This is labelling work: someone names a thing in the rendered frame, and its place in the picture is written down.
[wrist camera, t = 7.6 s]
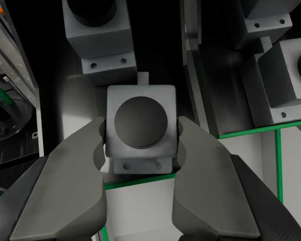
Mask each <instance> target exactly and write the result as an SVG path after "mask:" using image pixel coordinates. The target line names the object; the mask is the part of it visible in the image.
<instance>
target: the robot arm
mask: <svg viewBox="0 0 301 241"><path fill-rule="evenodd" d="M106 120H107V119H106V117H97V118H96V119H94V120H93V121H91V122H90V123H88V124H87V125H85V126H84V127H82V128H81V129H79V130H77V131H76V132H74V133H73V134H71V135H70V136H69V137H67V138H66V139H65V140H63V141H62V142H61V143H60V144H59V145H58V146H57V147H56V148H55V149H54V150H53V151H52V152H51V153H50V154H49V155H48V156H41V157H40V158H39V159H38V160H37V161H36V162H35V163H34V164H33V165H32V166H31V167H30V168H29V169H28V170H27V171H25V172H24V173H23V174H22V175H21V176H20V177H19V178H18V179H17V180H16V181H15V182H14V183H13V184H12V185H11V186H10V187H9V188H8V189H7V190H6V191H5V192H4V193H3V194H2V195H1V196H0V241H93V240H92V238H91V237H93V236H94V235H95V234H96V233H97V232H99V231H100V230H101V229H102V228H103V227H104V226H105V224H106V221H107V198H106V192H105V186H104V180H103V175H102V173H101V172H100V169H101V167H102V166H103V165H104V163H105V161H106V160H105V153H104V147H103V146H104V144H105V143H106ZM177 135H178V143H179V146H178V156H177V162H178V164H179V165H180V167H181V169H180V170H179V171H177V172H176V174H175V181H174V192H173V203H172V223H173V225H174V226H175V227H176V228H177V229H178V230H179V231H180V232H181V233H183V234H184V235H182V236H181V237H180V238H179V240H178V241H301V227H300V225H299V224H298V222H297V221H296V220H295V218H294V217H293V216H292V215H291V213H290V212H289V211H288V210H287V208H286V207H285V206H284V205H283V204H282V203H281V201H280V200H279V199H278V198H277V197H276V196H275V195H274V194H273V193H272V192H271V190H270V189H269V188H268V187H267V186H266V185H265V184H264V183H263V182H262V181H261V180H260V178H259V177H258V176H257V175H256V174H255V173H254V172H253V171H252V170H251V169H250V167H249V166H248V165H247V164H246V163H245V162H244V161H243V160H242V159H241V158H240V157H239V155H236V154H231V153H230V152H229V150H228V149H226V147H225V146H224V145H223V144H222V143H221V142H220V141H219V140H218V139H216V138H215V137H214V136H213V135H211V134H210V133H208V132H207V131H206V130H204V129H203V128H201V127H200V126H198V125H197V124H195V123H194V122H192V121H191V120H190V119H188V118H187V117H185V116H180V117H177Z"/></svg>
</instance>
